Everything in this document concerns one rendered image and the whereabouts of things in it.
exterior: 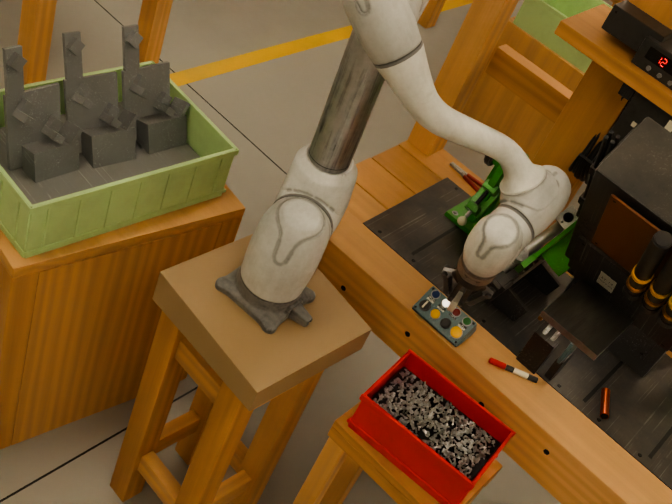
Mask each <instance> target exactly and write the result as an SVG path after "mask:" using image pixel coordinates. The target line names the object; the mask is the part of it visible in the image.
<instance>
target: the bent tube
mask: <svg viewBox="0 0 672 504"><path fill-rule="evenodd" d="M573 212H576V213H577V210H576V209H575V207H574V206H573V205H571V206H570V207H568V208H567V209H566V210H564V211H563V212H561V213H560V214H559V215H558V216H557V217H556V222H555V223H554V224H553V225H551V226H550V227H549V228H548V229H546V230H545V231H544V232H542V233H541V234H540V235H538V236H537V237H536V238H534V239H533V240H532V241H531V242H530V243H529V244H528V245H527V246H526V247H525V248H526V249H527V250H528V252H529V256H530V255H531V254H533V253H534V252H536V251H537V250H538V249H540V248H541V247H543V246H544V245H545V244H547V243H548V242H549V241H551V240H552V239H553V238H555V237H556V236H557V235H558V234H560V233H561V232H562V231H563V230H565V229H566V228H568V227H569V226H570V225H571V224H573V223H574V222H575V221H576V220H577V219H578V217H577V216H576V214H573ZM529 256H528V257H529ZM515 266H516V265H513V264H512V263H511V264H509V265H508V266H507V267H506V268H505V269H504V270H503V271H504V272H505V273H507V272H508V271H509V270H511V269H512V268H514V267H515Z"/></svg>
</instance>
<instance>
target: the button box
mask: <svg viewBox="0 0 672 504"><path fill-rule="evenodd" d="M433 291H439V290H438V289H437V288H435V287H434V286H432V287H431V288H430V289H429V290H428V291H427V292H426V293H425V294H424V295H423V296H422V297H421V298H420V299H419V300H418V301H417V302H416V303H415V304H414V306H413V307H412V309H413V310H414V311H415V312H416V313H417V314H419V315H420V316H421V317H422V318H423V319H424V320H425V321H426V322H428V323H429V324H430V325H431V326H432V327H433V328H434V329H436V330H437V331H438V332H439V333H440V334H441V335H442V336H443V337H445V338H446V339H447V340H448V341H449V342H450V343H451V344H452V345H454V346H455V347H457V346H459V345H460V344H461V343H463V342H464V341H465V340H466V339H468V338H469V337H470V336H471V335H472V334H473V333H474V332H475V331H476V327H477V323H476V322H475V321H474V320H472V319H471V318H470V317H469V316H468V315H467V314H465V313H464V312H463V311H462V310H461V309H460V308H459V307H457V306H456V308H457V309H459V310H460V311H461V313H460V315H459V316H455V315H453V312H452V313H451V312H450V311H447V308H448V307H444V306H443V305H442V302H443V300H445V299H448V298H447V297H446V296H445V295H443V294H442V293H441V292H440V291H439V293H440V296H439V297H438V298H434V297H433V296H432V292H433ZM422 300H428V301H429V302H430V308H429V309H428V310H423V309H421V307H420V302H421V301H422ZM456 308H455V309H456ZM433 309H437V310H439V311H440V317H439V318H437V319H434V318H432V317H431V311H432V310H433ZM466 317H468V318H470V319H471V323H470V324H469V325H465V324H464V323H463V319H464V318H466ZM444 318H448V319H449V320H450V322H451V324H450V326H449V327H448V328H444V327H442V325H441V321H442V319H444ZM455 326H458V327H460V328H461V329H462V335H461V336H460V337H459V338H454V337H452V336H451V334H450V331H451V329H452V328H453V327H455Z"/></svg>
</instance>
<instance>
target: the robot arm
mask: <svg viewBox="0 0 672 504"><path fill-rule="evenodd" d="M342 1H343V6H344V9H345V11H346V14H347V16H348V19H349V21H350V23H351V25H352V28H353V30H352V32H351V35H350V38H349V41H348V43H347V46H346V49H345V52H344V54H343V57H342V60H341V63H340V65H339V68H338V71H337V74H336V76H335V79H334V82H333V85H332V88H331V90H330V93H329V96H328V99H327V101H326V104H325V107H324V110H323V112H322V115H321V118H320V121H319V123H318V126H317V129H316V132H315V134H314V137H313V140H312V143H310V144H307V145H305V146H303V147H301V148H300V149H299V150H298V151H297V153H296V155H295V157H294V159H293V162H292V164H291V166H290V168H289V171H288V173H287V175H286V177H285V179H284V181H283V183H282V187H281V189H280V191H279V193H278V195H277V197H276V199H275V201H274V203H273V205H272V206H271V207H270V208H269V209H268V210H267V211H266V212H265V213H264V215H263V217H262V218H261V220H260V221H259V223H258V225H257V227H256V229H255V231H254V233H253V235H252V237H251V240H250V242H249V245H248V247H247V250H246V253H245V256H244V260H243V262H242V264H241V266H239V267H238V268H237V269H235V270H234V271H232V272H231V273H230V274H228V275H226V276H223V277H220V278H218V279H217V280H216V283H215V288H216V289H217V290H218V291H220V292H222V293H224V294H225V295H227V296H228V297H229V298H230V299H231V300H233V301H234V302H235V303H236V304H237V305H238V306H239V307H240V308H242V309H243V310H244V311H245V312H246V313H247V314H248V315H249V316H251V317H252V318H253V319H254V320H255V321H256V322H257V323H258V324H259V325H260V327H261V328H262V330H263V331H264V332H265V333H267V334H273V333H275V331H276V329H277V327H278V326H279V325H280V324H281V323H283V322H284V321H285V320H286V319H288V318H290V319H291V320H293V321H295V322H296V323H298V324H300V325H301V326H303V327H306V326H308V325H309V322H311V321H312V317H311V315H310V314H309V313H308V312H307V310H306V309H305V308H304V307H303V306H304V305H306V304H308V303H311V302H313V301H314V299H315V297H316V295H315V292H314V291H313V290H311V289H310V288H308V287H306V285H307V284H308V282H309V281H310V279H311V278H312V276H313V274H314V272H315V271H316V269H317V267H318V265H319V263H320V261H321V259H322V256H323V254H324V252H325V249H326V247H327V244H328V241H329V239H330V237H331V235H332V234H333V232H334V231H335V229H336V228H337V226H338V224H339V223H340V221H341V219H342V217H343V215H344V213H345V211H346V209H347V206H348V204H349V201H350V198H351V195H352V192H353V189H354V186H355V183H356V180H357V175H358V170H357V167H356V164H355V162H354V160H353V156H354V154H355V151H356V149H357V146H358V144H359V141H360V139H361V137H362V134H363V132H364V129H365V127H366V124H367V122H368V119H369V117H370V115H371V112H372V110H373V107H374V105H375V102H376V100H377V97H378V95H379V93H380V90H381V88H382V85H383V83H384V80H386V82H387V83H388V84H389V86H390V87H391V89H392V90H393V91H394V93H395V94H396V95H397V97H398V98H399V100H400V101H401V103H402V104H403V105H404V107H405V108H406V109H407V111H408V112H409V113H410V114H411V116H412V117H413V118H414V119H415V120H416V121H417V122H418V123H419V124H420V125H421V126H423V127H424V128H425V129H427V130H428V131H430V132H431V133H433V134H435V135H437V136H439V137H441V138H444V139H446V140H448V141H451V142H453V143H456V144H458V145H461V146H464V147H466V148H469V149H471V150H474V151H476V152H479V153H481V154H484V155H486V156H489V157H491V158H493V159H494V160H496V161H497V162H498V163H499V164H500V166H501V168H502V170H503V174H504V177H503V179H502V180H501V182H500V185H499V188H500V200H499V202H500V205H499V206H498V207H497V208H496V209H495V210H493V211H492V212H491V213H490V214H488V215H486V216H485V217H483V218H482V219H480V221H478V223H477V224H476V225H475V226H474V227H473V229H472V230H471V232H470V233H469V235H468V237H467V239H466V241H465V244H464V249H463V252H462V254H461V256H460V258H459V260H458V265H457V266H458V267H455V268H454V269H452V268H450V266H449V265H447V264H446V265H445V266H444V268H443V270H442V272H441V275H442V277H443V293H444V294H449V297H448V299H447V301H449V302H450V304H449V306H448V308H447V311H450V312H451V313H452V312H453V311H454V309H455V308H456V306H459V307H462V306H463V305H464V303H467V305H468V306H473V305H475V304H477V303H479V302H480V301H482V300H484V299H491V297H492V295H493V293H494V291H495V289H494V288H492V287H488V284H489V283H491V282H492V281H493V279H494V278H495V277H496V276H497V275H498V274H499V273H500V272H502V271H503V270H504V269H505V268H506V267H507V266H508V265H509V264H511V263H512V262H513V261H514V260H515V259H516V258H517V256H518V255H519V254H520V253H521V251H522V250H523V249H524V248H525V247H526V246H527V245H528V244H529V243H530V242H531V241H532V240H533V239H534V238H535V237H536V236H537V235H539V234H541V233H542V232H543V231H544V230H545V229H546V228H547V227H548V226H549V225H550V224H551V223H552V222H553V221H554V220H555V219H556V217H557V216H558V215H559V214H560V213H561V211H562V210H563V208H564V207H565V205H566V204H567V202H568V200H569V197H570V193H571V183H570V180H569V178H568V176H567V174H566V173H565V172H564V171H563V170H561V169H560V168H558V167H556V166H552V165H543V166H541V165H536V164H533V163H532V162H531V161H530V159H529V158H528V156H527V155H526V154H525V152H524V151H523V150H522V148H521V147H520V146H519V145H518V144H517V143H516V142H515V141H513V140H512V139H511V138H509V137H508V136H506V135H504V134H503V133H501V132H499V131H497V130H495V129H493V128H491V127H489V126H487V125H485V124H483V123H481V122H479V121H477V120H475V119H473V118H471V117H468V116H466V115H464V114H462V113H460V112H458V111H456V110H455V109H453V108H451V107H450V106H448V105H447V104H446V103H445V102H444V101H443V100H442V99H441V98H440V96H439V95H438V93H437V91H436V89H435V86H434V83H433V80H432V76H431V73H430V69H429V65H428V61H427V57H426V53H425V48H424V44H423V41H422V38H421V35H420V32H419V29H418V26H417V22H418V20H419V18H420V16H421V15H422V13H423V11H424V9H425V7H426V5H427V4H428V2H429V0H342ZM452 275H453V277H454V279H455V281H456V282H457V283H456V285H455V286H454V288H452ZM462 287H464V288H466V290H465V291H464V293H463V292H460V291H459V290H460V289H461V288H462ZM473 291H478V292H476V293H474V294H472V295H471V296H469V295H470V294H471V293H472V292H473Z"/></svg>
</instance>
